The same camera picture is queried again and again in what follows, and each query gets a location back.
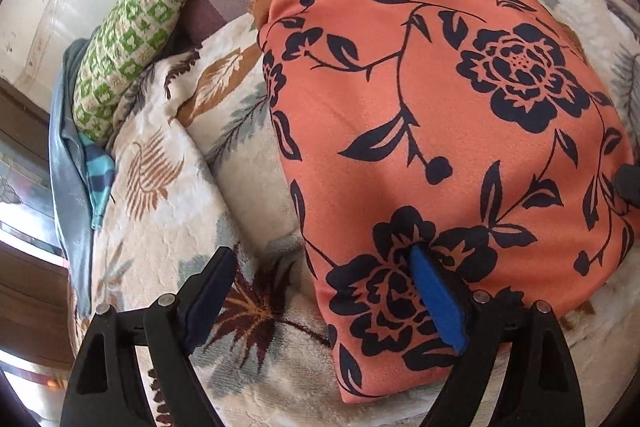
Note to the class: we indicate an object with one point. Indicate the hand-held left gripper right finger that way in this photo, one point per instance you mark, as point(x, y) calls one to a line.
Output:
point(440, 292)

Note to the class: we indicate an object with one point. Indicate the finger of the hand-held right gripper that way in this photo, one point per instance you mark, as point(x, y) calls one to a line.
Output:
point(630, 184)

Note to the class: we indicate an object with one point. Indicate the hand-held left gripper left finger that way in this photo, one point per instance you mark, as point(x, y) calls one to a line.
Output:
point(207, 302)

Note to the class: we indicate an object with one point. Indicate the orange floral garment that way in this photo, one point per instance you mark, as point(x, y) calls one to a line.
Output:
point(425, 107)

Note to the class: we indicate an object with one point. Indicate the cream leaf-print fleece blanket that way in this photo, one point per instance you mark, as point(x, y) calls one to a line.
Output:
point(165, 207)

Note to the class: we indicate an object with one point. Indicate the teal striped cloth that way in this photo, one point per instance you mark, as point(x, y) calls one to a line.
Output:
point(100, 177)

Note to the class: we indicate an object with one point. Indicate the dark wooden door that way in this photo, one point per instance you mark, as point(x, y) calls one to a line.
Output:
point(25, 307)

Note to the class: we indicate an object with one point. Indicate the blue knit sweater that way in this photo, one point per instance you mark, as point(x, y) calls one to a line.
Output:
point(67, 167)

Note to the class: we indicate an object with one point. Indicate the leaded glass panel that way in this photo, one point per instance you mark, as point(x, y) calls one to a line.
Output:
point(20, 202)

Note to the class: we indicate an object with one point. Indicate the green patterned pillow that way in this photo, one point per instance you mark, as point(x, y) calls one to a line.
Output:
point(145, 17)

